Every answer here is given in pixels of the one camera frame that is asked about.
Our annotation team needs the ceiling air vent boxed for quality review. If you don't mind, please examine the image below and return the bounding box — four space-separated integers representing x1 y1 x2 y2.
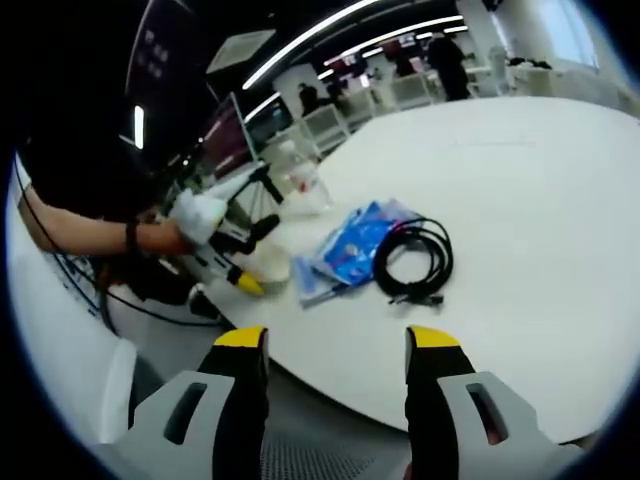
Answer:
206 28 277 75

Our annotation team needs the black cable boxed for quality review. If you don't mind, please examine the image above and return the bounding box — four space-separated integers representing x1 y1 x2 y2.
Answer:
372 215 455 307

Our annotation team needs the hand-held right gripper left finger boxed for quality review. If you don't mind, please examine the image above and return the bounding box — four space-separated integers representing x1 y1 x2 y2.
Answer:
92 324 274 480

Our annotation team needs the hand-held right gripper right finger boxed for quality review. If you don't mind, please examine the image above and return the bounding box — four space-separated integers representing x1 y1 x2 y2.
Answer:
404 324 586 480

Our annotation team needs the white tabletop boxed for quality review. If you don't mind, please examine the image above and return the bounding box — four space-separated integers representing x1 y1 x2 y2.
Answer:
104 94 640 446

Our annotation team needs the small blue tissue packet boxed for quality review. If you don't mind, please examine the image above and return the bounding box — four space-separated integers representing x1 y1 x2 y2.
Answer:
319 198 419 287

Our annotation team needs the clear plastic bottle red label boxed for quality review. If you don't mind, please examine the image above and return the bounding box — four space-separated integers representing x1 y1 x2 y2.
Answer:
277 142 335 216

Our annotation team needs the ceiling light strip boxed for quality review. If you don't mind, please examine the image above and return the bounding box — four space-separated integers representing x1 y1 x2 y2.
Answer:
242 0 382 91

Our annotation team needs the person's left hand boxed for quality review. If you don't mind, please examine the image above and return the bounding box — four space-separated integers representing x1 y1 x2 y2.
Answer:
137 219 199 256

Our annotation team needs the black laptop stand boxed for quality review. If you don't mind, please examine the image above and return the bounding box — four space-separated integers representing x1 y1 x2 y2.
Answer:
244 163 285 226

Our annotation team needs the white paper cup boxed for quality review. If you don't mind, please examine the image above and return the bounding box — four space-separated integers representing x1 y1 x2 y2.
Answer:
244 243 292 297

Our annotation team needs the window with blinds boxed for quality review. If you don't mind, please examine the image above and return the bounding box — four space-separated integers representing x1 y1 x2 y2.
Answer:
492 0 601 71

